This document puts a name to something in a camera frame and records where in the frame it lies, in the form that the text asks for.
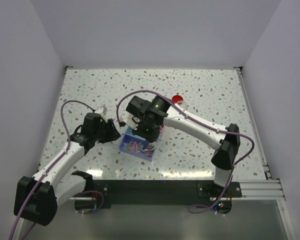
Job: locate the red jar lid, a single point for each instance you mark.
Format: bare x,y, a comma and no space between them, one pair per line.
177,98

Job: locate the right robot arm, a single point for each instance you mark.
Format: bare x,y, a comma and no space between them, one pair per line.
146,119

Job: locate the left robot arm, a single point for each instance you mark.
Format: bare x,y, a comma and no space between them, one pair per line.
36,198

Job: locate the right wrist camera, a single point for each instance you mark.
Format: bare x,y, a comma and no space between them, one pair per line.
130,120

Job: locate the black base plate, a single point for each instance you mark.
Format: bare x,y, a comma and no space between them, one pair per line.
201,193

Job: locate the purple candy bin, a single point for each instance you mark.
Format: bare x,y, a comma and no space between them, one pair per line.
134,146

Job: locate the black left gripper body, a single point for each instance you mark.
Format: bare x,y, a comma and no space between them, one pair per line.
106,132

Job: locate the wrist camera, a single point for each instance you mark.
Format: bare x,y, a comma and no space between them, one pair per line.
102,110
130,120

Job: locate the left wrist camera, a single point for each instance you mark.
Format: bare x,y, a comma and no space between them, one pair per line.
102,110

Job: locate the clear plastic jar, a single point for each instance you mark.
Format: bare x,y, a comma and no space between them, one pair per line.
183,104

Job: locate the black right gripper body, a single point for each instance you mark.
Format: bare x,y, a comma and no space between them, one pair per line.
147,130

